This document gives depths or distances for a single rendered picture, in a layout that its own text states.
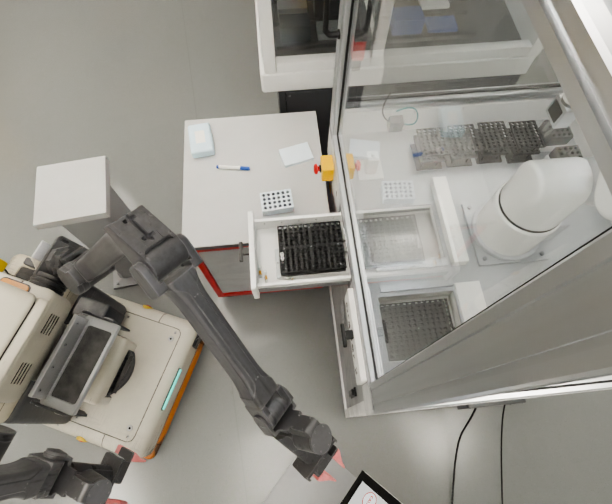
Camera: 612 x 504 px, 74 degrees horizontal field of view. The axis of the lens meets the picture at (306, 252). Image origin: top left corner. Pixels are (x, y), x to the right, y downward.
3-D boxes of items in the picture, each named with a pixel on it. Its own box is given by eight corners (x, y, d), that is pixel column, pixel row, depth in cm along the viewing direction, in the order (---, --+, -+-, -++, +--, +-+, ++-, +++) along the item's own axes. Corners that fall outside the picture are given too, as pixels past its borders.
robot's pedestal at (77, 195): (114, 289, 226) (29, 228, 156) (113, 241, 237) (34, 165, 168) (168, 279, 228) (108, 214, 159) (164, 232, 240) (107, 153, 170)
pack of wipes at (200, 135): (215, 155, 170) (213, 148, 166) (193, 159, 169) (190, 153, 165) (211, 128, 176) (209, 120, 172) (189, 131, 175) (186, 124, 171)
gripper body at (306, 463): (339, 441, 89) (319, 424, 86) (311, 484, 85) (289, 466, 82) (323, 429, 94) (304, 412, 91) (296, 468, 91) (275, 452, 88)
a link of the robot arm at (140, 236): (151, 189, 71) (102, 218, 64) (199, 251, 74) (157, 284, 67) (90, 249, 104) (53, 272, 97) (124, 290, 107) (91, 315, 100)
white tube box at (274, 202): (263, 216, 159) (262, 211, 155) (260, 198, 162) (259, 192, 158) (294, 211, 159) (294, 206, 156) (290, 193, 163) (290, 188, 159)
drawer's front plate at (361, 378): (356, 385, 128) (361, 382, 118) (344, 298, 139) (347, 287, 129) (362, 385, 128) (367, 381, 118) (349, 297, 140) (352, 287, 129)
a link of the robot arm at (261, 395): (171, 236, 77) (124, 269, 70) (185, 230, 73) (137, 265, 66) (283, 395, 90) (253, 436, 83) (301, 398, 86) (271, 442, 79)
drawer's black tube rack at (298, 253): (281, 279, 140) (280, 273, 134) (278, 234, 147) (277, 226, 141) (345, 273, 141) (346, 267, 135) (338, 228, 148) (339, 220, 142)
